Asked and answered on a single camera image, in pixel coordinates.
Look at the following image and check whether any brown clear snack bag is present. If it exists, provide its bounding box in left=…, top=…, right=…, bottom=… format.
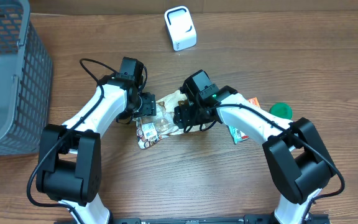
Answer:
left=135, top=90, right=190, bottom=150

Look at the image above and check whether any teal snack packet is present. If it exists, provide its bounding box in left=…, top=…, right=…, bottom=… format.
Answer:
left=228, top=126, right=242, bottom=144

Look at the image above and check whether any orange small carton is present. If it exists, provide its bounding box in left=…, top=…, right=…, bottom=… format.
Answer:
left=248, top=97, right=260, bottom=108

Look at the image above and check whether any green lid jar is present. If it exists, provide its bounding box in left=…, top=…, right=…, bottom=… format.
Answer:
left=269, top=102, right=293, bottom=119

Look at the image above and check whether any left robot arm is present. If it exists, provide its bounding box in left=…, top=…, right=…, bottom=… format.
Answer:
left=26, top=57, right=156, bottom=223

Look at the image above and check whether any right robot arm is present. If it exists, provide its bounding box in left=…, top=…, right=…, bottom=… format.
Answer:
left=173, top=70, right=339, bottom=223

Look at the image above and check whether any white barcode scanner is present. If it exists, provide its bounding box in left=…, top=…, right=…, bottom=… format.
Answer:
left=164, top=6, right=197, bottom=52

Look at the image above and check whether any grey plastic mesh basket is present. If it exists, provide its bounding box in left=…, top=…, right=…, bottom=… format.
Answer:
left=0, top=1, right=53, bottom=156

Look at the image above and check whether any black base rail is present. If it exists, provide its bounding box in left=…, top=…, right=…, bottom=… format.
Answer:
left=110, top=213, right=331, bottom=224

